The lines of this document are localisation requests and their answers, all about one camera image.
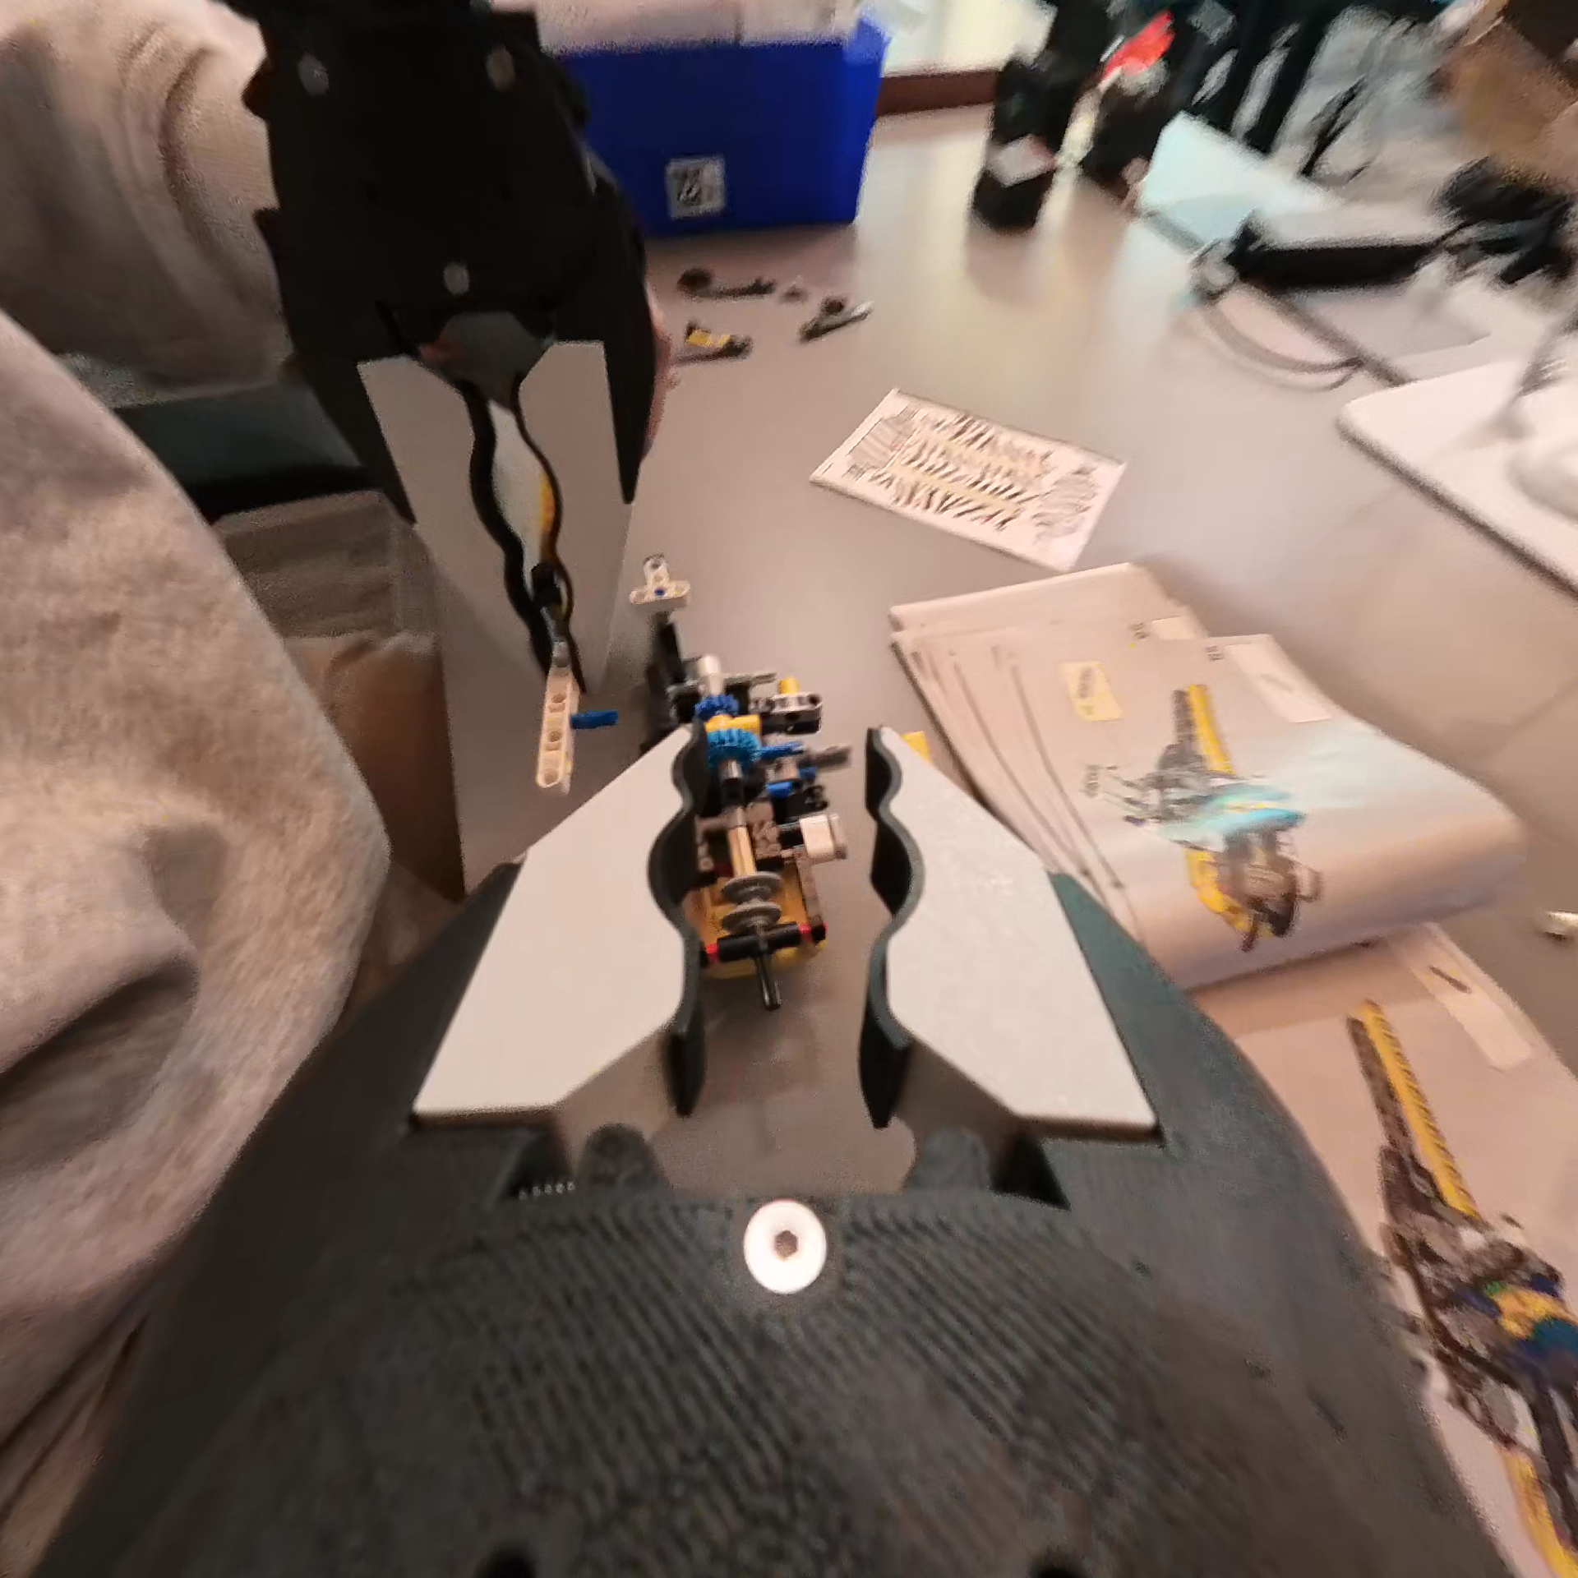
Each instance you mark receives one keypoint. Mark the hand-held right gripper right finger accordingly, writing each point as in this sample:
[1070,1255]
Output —
[999,985]

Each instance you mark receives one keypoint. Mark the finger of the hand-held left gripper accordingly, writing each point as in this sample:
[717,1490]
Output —
[425,431]
[589,443]

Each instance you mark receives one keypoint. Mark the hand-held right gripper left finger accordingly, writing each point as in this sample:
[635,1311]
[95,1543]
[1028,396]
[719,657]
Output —
[559,973]

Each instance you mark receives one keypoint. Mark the multicoloured lego gear assembly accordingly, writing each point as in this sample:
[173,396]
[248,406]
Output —
[758,837]

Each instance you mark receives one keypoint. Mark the white lego beam with holes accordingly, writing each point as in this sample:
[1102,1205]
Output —
[557,721]

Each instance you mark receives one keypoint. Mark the person's left forearm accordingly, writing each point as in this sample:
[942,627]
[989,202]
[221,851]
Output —
[122,159]

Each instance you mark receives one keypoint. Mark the yellow and black lego piece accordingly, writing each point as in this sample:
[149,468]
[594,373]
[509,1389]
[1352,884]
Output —
[711,342]

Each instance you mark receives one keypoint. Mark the open lego instruction booklet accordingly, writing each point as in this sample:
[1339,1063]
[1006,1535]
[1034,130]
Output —
[1183,763]

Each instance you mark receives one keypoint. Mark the closed lego instruction booklet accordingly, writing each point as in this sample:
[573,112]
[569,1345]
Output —
[1453,1232]

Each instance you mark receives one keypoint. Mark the person's left hand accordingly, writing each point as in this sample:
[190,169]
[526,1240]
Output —
[662,351]

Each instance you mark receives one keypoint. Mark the dark chair seat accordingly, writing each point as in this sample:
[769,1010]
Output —
[233,443]

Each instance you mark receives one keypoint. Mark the person's beige trousers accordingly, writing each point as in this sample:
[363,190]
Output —
[357,641]

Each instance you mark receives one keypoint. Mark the blue plastic storage bin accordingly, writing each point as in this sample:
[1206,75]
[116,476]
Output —
[738,122]

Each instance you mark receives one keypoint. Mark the zebra striped sticker sheet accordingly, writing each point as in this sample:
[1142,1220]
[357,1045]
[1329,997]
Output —
[973,474]

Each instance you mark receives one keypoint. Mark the person's grey sweatshirt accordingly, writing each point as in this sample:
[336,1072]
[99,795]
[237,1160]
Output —
[147,800]

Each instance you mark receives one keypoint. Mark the black equipment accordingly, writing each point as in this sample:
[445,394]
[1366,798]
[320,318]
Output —
[1059,110]

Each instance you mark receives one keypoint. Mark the white flat board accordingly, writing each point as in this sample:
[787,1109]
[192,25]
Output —
[1467,468]

